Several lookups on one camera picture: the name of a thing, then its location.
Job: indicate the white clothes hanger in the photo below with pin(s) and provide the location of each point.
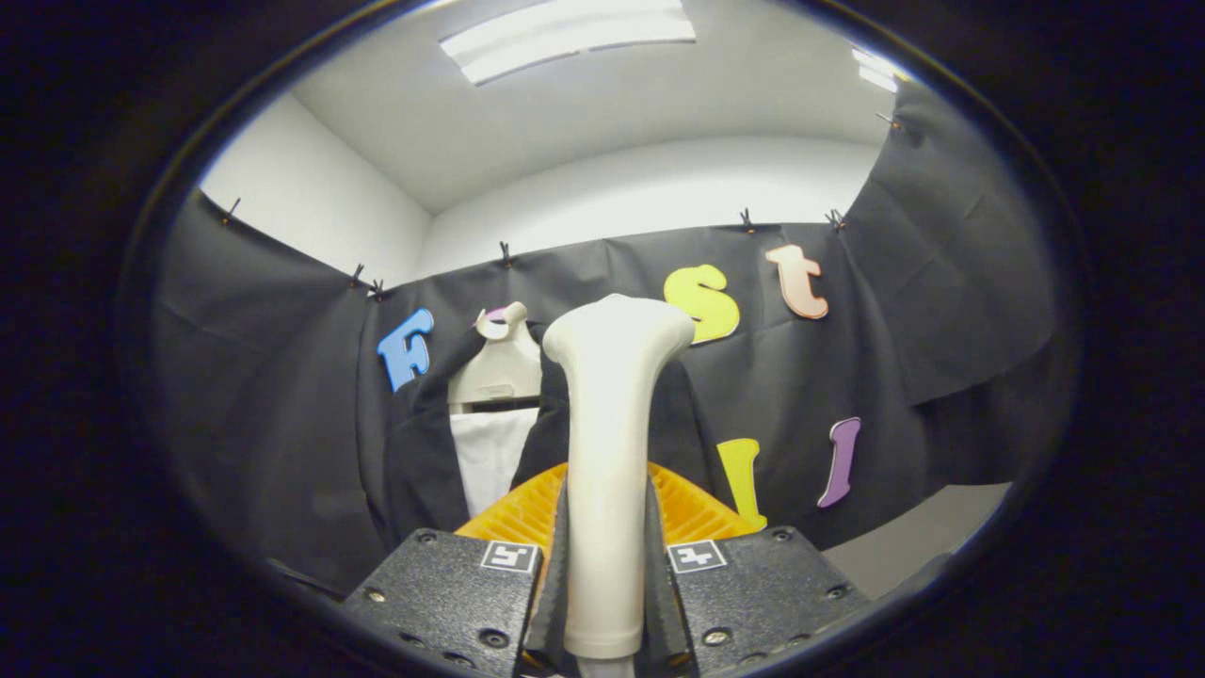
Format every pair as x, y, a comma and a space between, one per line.
504, 372

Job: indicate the long ceiling light panel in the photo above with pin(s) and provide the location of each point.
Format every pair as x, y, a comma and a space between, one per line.
565, 38

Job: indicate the small ceiling light panel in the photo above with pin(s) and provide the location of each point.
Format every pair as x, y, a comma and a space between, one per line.
875, 71

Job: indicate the grey cabinet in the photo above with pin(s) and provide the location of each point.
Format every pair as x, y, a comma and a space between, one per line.
913, 541

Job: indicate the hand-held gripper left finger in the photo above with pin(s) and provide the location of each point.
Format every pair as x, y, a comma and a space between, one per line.
554, 612

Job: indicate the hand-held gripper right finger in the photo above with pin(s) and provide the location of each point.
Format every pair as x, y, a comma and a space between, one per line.
659, 612

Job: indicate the white garment steamer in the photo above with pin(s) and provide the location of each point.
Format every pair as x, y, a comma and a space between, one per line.
607, 471

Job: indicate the black suit jacket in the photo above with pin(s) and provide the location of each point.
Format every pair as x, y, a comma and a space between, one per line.
424, 471

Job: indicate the black backdrop cloth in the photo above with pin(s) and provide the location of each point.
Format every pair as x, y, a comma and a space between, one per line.
941, 311

